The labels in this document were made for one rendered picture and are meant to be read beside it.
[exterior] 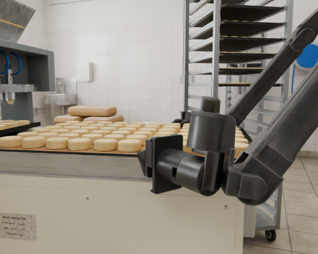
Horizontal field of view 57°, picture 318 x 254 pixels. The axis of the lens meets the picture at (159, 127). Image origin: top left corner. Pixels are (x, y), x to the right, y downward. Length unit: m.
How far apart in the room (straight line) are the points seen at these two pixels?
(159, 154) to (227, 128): 0.13
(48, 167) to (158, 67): 4.41
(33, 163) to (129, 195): 0.24
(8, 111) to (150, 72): 3.93
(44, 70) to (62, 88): 4.73
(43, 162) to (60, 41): 5.38
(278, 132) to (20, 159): 0.56
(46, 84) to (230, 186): 0.94
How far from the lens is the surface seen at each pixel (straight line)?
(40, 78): 1.25
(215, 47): 1.75
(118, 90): 5.34
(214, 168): 0.45
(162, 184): 0.53
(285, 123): 0.47
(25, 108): 1.31
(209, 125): 0.44
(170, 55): 4.98
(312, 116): 0.48
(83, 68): 5.58
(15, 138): 0.75
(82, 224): 0.73
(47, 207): 0.75
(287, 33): 1.97
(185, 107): 2.32
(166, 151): 0.51
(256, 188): 0.44
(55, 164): 0.72
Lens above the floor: 1.04
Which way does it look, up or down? 8 degrees down
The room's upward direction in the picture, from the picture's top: straight up
